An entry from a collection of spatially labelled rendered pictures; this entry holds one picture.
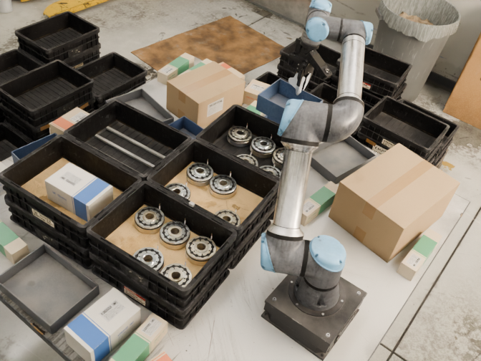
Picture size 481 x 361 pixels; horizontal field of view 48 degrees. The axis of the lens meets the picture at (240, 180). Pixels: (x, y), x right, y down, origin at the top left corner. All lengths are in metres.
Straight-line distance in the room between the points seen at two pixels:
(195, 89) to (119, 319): 1.18
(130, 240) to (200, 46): 2.88
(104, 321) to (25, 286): 0.35
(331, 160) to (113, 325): 1.26
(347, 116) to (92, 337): 1.00
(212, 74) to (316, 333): 1.37
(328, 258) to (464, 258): 1.78
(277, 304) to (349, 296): 0.25
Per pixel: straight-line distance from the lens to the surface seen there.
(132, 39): 4.59
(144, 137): 2.26
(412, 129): 3.23
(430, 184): 2.23
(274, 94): 2.15
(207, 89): 2.51
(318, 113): 1.60
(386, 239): 2.08
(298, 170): 1.62
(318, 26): 1.85
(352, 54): 1.79
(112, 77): 3.43
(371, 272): 2.10
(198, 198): 2.01
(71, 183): 1.95
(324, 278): 1.69
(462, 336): 3.00
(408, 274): 2.11
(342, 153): 2.54
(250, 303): 1.90
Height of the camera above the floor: 2.27
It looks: 43 degrees down
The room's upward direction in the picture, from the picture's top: 9 degrees clockwise
